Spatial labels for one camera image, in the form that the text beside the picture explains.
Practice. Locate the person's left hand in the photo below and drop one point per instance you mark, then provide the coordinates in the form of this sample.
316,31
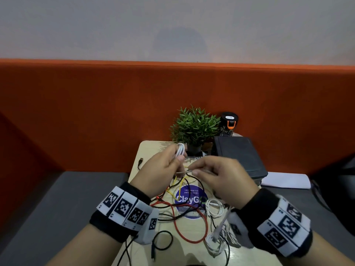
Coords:
155,171

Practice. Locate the person's right hand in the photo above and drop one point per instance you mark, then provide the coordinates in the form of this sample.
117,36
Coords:
227,180

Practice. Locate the person's right thumb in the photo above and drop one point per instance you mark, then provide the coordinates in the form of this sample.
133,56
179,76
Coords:
202,173

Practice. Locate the person's left thumb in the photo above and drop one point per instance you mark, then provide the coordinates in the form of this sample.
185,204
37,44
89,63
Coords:
177,160

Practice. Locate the person's right forearm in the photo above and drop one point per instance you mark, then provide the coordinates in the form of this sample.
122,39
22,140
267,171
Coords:
321,252

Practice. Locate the person's left forearm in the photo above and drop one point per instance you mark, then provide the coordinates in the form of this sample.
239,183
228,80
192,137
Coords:
88,246

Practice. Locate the green potted plant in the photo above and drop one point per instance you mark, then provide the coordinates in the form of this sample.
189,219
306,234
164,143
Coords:
194,127

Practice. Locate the round blue sticker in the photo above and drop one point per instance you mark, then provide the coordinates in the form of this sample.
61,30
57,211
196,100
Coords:
191,211

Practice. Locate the black bottle with orange latch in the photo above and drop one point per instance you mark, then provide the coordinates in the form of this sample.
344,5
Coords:
228,123

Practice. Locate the black wristband with marker tags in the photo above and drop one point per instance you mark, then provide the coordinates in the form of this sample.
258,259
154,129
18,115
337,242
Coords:
280,224
119,210

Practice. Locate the white paper sheet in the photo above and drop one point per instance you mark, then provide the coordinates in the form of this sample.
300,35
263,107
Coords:
288,180

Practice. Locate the orange fabric divider panel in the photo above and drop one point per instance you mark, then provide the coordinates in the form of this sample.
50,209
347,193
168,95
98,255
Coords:
83,113

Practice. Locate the black bag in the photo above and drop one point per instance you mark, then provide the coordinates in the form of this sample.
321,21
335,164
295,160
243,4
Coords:
338,191

